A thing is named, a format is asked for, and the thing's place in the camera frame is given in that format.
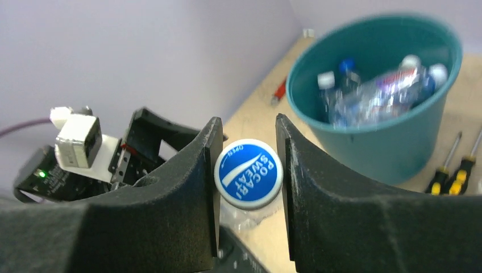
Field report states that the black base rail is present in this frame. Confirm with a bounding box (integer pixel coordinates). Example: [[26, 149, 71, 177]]
[[210, 226, 268, 273]]

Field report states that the right yellow-black screwdriver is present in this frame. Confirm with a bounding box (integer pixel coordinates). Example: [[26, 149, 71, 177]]
[[447, 130, 481, 196]]

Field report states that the clear bottle light-blue cap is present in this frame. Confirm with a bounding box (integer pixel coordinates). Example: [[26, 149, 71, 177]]
[[317, 71, 336, 123]]

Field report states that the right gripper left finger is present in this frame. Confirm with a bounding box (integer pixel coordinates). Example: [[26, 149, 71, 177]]
[[1, 117, 223, 272]]

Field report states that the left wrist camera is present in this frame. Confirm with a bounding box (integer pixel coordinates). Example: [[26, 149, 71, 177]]
[[49, 106, 120, 183]]

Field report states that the yellow-black screwdriver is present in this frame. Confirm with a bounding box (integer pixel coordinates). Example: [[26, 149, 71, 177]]
[[425, 131, 462, 196], [447, 130, 481, 196]]

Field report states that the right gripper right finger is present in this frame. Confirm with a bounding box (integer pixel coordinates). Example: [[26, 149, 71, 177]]
[[275, 114, 481, 272]]

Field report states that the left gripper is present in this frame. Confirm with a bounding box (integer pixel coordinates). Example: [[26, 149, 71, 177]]
[[109, 107, 200, 185]]

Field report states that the clear bottle blue-orange label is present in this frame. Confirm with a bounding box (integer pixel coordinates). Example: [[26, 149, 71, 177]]
[[413, 63, 448, 107]]

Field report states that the teal plastic bin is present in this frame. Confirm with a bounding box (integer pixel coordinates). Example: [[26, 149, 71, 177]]
[[286, 13, 463, 185]]

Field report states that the clear bottle white cap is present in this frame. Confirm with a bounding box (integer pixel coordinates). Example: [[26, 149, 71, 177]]
[[214, 139, 284, 230]]

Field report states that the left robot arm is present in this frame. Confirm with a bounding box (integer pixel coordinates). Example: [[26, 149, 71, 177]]
[[13, 107, 198, 203]]

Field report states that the red handled adjustable wrench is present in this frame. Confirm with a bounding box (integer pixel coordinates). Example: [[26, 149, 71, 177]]
[[271, 78, 286, 106]]

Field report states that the left yellow-black screwdriver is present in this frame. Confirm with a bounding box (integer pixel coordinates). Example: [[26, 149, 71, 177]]
[[425, 131, 462, 196]]

